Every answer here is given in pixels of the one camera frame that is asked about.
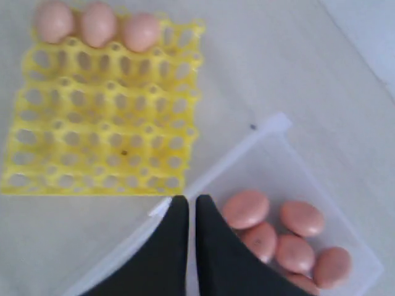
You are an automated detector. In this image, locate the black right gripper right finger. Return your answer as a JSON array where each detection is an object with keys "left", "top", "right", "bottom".
[{"left": 195, "top": 195, "right": 308, "bottom": 296}]

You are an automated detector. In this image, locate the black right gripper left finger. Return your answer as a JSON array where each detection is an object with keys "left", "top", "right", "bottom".
[{"left": 85, "top": 195, "right": 189, "bottom": 295}]

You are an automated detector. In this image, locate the brown speckled egg front-left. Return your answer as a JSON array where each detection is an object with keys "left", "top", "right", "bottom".
[{"left": 286, "top": 273, "right": 320, "bottom": 295}]

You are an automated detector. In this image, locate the clear plastic box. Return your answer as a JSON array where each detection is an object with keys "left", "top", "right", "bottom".
[{"left": 66, "top": 113, "right": 383, "bottom": 295}]

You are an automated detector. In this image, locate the yellow plastic egg tray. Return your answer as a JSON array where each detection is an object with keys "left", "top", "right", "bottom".
[{"left": 1, "top": 13, "right": 206, "bottom": 195}]

